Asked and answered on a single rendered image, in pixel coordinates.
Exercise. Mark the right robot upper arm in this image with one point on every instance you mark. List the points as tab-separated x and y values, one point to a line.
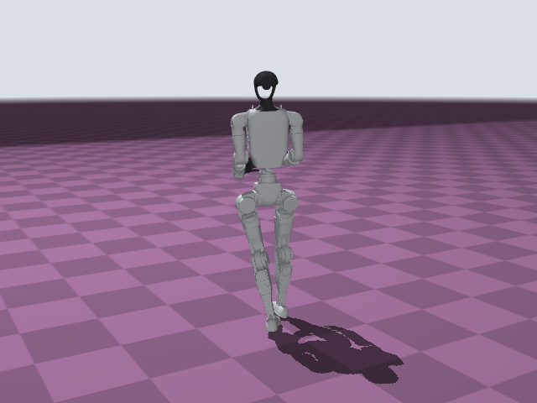
296	136

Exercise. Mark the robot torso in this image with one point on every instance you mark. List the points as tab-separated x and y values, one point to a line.
267	138

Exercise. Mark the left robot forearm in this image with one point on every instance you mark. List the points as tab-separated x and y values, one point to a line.
238	170

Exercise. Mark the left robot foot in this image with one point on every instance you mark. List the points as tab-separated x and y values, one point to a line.
272	324

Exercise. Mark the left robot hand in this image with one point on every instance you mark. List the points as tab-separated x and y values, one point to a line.
250	166

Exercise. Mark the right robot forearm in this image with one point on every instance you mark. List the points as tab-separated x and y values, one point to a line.
287	162

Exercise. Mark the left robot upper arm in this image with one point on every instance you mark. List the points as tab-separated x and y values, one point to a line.
238	122

